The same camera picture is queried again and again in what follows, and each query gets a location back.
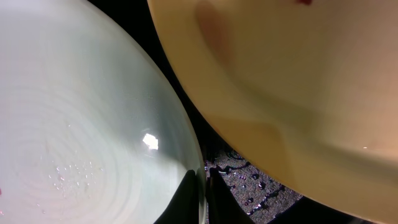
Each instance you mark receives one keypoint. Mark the round black tray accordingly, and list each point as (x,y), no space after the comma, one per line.
(261,197)

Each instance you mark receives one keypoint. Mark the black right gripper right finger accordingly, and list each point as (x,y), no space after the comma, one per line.
(222,206)

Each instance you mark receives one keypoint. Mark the yellow plate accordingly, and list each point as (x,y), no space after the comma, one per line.
(305,90)

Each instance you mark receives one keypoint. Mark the mint green plate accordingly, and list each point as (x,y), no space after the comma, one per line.
(91,130)

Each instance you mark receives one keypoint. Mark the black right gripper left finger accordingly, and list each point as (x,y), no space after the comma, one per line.
(184,205)

